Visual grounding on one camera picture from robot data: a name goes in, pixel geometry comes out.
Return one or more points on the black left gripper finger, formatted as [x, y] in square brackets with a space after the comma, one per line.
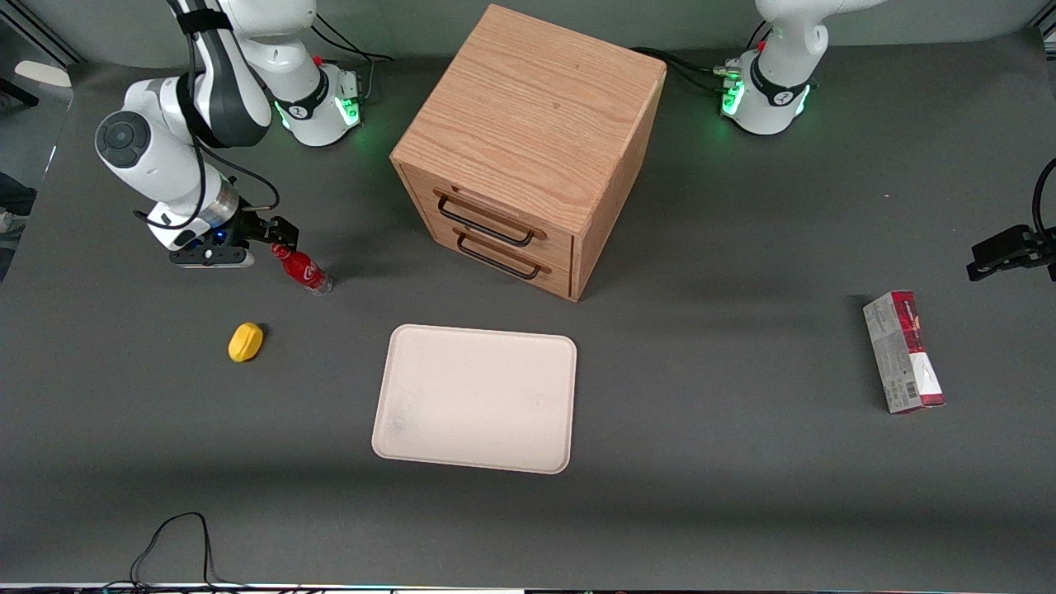
[994, 268]
[1002, 242]

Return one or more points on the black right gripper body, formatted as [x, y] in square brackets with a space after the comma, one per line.
[249, 227]

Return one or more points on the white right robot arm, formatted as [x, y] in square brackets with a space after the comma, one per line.
[157, 157]

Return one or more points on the wooden two-drawer cabinet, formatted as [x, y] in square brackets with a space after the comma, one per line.
[528, 115]

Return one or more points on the aluminium frame bar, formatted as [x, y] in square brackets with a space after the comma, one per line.
[41, 30]

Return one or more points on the beige plastic tray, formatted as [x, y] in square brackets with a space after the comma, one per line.
[478, 400]

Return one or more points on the yellow toy lemon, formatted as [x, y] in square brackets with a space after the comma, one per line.
[246, 342]

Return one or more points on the red and grey carton box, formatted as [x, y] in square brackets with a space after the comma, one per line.
[903, 355]

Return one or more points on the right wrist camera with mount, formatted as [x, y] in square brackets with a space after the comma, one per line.
[206, 256]

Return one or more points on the white oval background object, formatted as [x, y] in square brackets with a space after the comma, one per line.
[45, 74]

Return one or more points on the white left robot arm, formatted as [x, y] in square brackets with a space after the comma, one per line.
[784, 82]

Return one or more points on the red coke bottle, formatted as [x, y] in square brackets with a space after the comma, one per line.
[304, 271]

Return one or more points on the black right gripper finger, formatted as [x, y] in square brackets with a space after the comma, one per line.
[276, 239]
[282, 225]

